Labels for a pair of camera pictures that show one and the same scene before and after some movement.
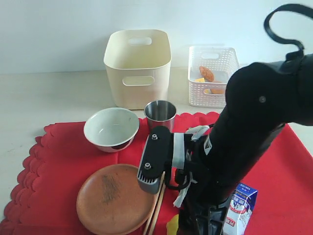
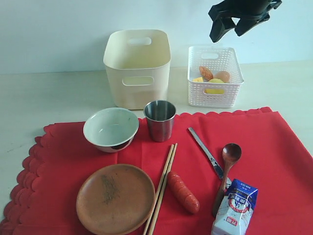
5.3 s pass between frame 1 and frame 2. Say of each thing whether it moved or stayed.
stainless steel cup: stayed
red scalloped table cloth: stayed
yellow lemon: moved
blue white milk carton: stayed
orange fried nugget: stayed
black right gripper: moved
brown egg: moved
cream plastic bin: stayed
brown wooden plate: stayed
